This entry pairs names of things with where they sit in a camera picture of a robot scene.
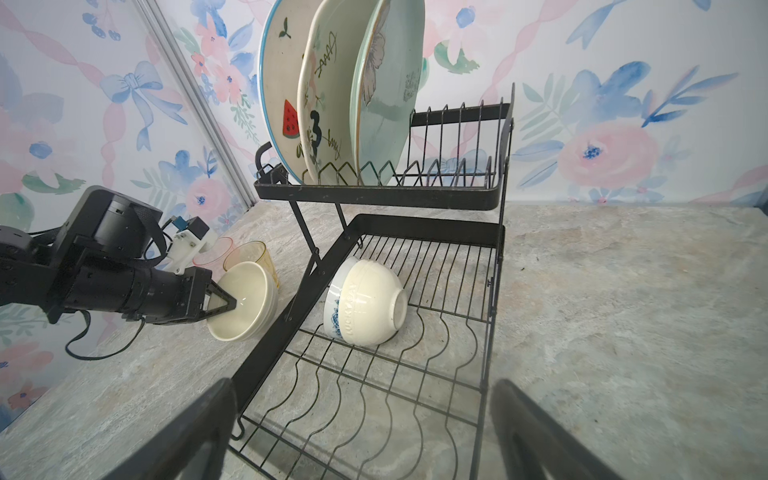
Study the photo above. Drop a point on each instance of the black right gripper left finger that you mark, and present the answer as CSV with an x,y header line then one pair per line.
x,y
193,445

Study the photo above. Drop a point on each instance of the cream ribbed bowl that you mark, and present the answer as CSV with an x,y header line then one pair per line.
x,y
255,293
373,304

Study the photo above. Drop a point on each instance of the black wire dish rack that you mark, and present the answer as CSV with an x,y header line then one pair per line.
x,y
378,367

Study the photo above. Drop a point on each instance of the yellow glass cup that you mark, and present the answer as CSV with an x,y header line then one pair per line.
x,y
254,251

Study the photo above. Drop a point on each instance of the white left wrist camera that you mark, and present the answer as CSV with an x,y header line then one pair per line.
x,y
193,236

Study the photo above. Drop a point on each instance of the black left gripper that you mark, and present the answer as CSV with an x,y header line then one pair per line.
x,y
173,298

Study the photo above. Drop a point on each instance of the green plate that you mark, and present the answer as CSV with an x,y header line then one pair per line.
x,y
385,87

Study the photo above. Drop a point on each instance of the white plate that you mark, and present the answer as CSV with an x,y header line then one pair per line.
x,y
283,43

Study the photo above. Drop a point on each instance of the pink glass cup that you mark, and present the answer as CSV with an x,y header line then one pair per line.
x,y
213,259

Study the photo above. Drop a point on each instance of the cream plate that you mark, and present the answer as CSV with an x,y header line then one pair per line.
x,y
326,92

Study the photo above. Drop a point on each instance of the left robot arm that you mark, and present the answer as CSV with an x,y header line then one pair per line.
x,y
105,258

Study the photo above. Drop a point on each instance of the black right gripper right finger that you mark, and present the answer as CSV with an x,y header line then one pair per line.
x,y
533,445

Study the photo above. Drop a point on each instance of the blue floral bowl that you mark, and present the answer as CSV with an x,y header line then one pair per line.
x,y
331,307

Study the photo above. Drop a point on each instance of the aluminium corner post left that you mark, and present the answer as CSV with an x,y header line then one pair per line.
x,y
154,19

